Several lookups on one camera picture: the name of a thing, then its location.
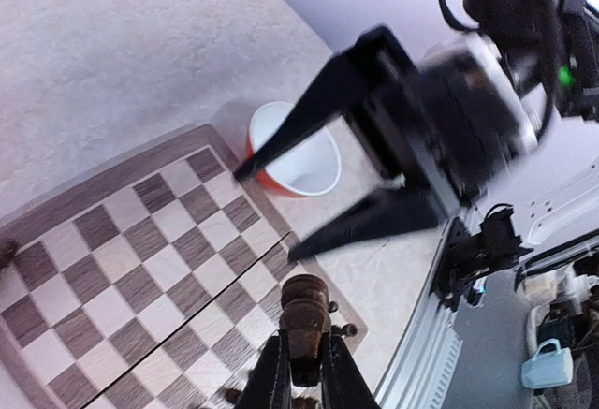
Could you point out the dark king front row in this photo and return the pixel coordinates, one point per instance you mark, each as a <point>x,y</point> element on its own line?
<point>305,319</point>

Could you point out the aluminium front rail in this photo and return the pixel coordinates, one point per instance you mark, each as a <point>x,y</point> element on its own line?
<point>421,369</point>

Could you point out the wooden chess board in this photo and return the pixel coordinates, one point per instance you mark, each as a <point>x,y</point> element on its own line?
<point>154,284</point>

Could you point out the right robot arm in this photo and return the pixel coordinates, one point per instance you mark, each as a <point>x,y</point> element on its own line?
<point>547,52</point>

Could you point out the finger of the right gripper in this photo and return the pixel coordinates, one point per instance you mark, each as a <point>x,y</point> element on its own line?
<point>384,213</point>
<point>345,81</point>

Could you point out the white and orange bowl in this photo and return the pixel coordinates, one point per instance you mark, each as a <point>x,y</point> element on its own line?
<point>311,169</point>

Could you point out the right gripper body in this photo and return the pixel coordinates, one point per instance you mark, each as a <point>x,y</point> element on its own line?
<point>453,121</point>

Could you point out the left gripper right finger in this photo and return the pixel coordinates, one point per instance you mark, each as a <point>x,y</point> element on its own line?
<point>342,385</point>

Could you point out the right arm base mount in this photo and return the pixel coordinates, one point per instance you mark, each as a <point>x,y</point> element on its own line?
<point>468,257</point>

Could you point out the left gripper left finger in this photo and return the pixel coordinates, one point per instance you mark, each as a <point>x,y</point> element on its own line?
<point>269,384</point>

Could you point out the light blue mug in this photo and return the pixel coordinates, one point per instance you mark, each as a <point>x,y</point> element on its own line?
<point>550,366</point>

